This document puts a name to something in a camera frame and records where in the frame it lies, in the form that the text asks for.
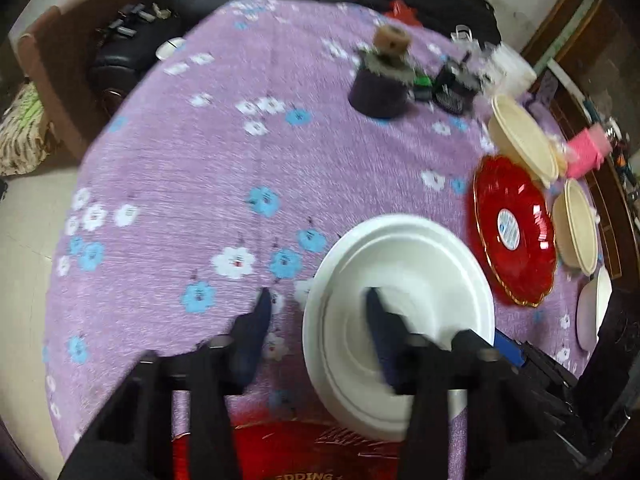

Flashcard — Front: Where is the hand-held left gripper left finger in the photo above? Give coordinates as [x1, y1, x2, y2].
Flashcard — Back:
[59, 287, 274, 480]

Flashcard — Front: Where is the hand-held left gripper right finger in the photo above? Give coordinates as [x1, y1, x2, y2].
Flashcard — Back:
[365, 287, 581, 480]

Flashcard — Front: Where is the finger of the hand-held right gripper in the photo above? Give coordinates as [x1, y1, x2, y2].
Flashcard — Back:
[535, 385, 601, 466]
[492, 332, 581, 401]

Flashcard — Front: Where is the white bowl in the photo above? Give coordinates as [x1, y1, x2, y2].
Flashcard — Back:
[576, 266, 613, 351]

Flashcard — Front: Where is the white plate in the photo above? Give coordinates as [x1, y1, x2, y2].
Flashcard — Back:
[302, 214, 496, 443]

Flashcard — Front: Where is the cream plastic bowl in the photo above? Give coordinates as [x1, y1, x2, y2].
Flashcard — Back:
[552, 177, 601, 277]
[487, 92, 568, 186]

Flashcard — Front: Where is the red glass plate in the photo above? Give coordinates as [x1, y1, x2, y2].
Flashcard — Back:
[467, 155, 558, 308]

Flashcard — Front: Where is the pink sleeved bottle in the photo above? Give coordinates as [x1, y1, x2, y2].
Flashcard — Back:
[565, 127, 613, 179]

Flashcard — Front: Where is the dark cup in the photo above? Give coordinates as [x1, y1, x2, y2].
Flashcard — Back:
[348, 57, 418, 120]

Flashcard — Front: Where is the black electronic device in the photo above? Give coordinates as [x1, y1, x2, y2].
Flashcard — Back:
[432, 57, 481, 116]

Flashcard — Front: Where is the white plastic jar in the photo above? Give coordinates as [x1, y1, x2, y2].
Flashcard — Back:
[487, 42, 538, 96]

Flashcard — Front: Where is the brown cork spool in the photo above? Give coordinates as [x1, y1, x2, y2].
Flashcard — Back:
[374, 26, 411, 58]

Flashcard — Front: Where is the small white dish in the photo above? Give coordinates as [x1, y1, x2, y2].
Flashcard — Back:
[155, 37, 186, 61]

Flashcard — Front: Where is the leaf printed blanket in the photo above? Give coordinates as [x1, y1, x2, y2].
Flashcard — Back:
[0, 82, 53, 176]

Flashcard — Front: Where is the red cloth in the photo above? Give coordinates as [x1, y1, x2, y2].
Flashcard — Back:
[384, 0, 421, 23]

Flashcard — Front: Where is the brown armchair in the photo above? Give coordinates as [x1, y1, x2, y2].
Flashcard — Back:
[17, 0, 168, 161]

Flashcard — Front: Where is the wooden door frame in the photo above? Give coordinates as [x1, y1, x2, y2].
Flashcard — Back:
[520, 0, 606, 66]

